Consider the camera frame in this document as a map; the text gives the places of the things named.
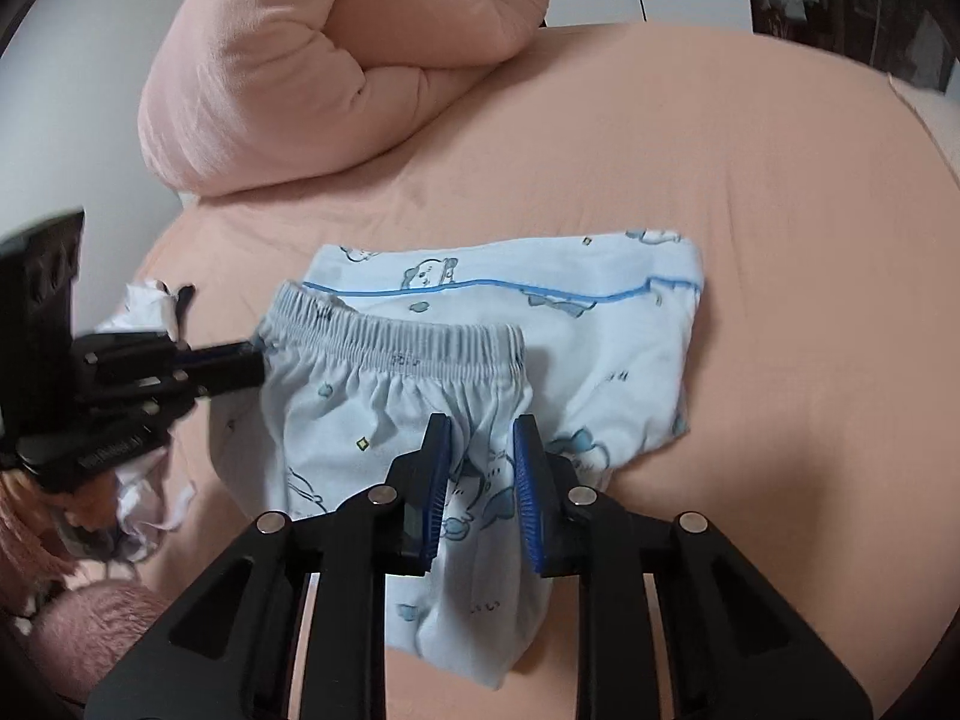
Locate light blue printed pants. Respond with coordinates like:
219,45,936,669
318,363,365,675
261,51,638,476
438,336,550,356
212,227,707,693

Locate person's left hand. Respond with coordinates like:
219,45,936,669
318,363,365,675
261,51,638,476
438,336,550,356
34,476,128,537

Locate rolled pink fleece blanket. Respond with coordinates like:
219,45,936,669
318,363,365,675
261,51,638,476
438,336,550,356
137,0,552,200

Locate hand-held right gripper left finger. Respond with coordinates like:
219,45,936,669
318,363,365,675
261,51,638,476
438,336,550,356
84,412,453,720

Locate white printed garment dark trim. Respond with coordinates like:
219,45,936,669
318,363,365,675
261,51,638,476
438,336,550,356
97,281,197,563

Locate person's left forearm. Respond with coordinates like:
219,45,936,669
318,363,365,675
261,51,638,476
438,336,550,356
0,469,76,616

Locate glass door wardrobe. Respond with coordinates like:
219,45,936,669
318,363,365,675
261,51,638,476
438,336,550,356
739,0,960,102

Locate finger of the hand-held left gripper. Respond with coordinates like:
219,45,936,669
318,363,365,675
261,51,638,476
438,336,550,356
75,330,265,383
112,360,268,428

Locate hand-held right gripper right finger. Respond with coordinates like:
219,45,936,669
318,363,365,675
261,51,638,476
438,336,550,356
512,414,871,720

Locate pink fuzzy pajama pants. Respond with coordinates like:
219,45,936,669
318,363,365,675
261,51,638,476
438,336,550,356
11,581,175,720

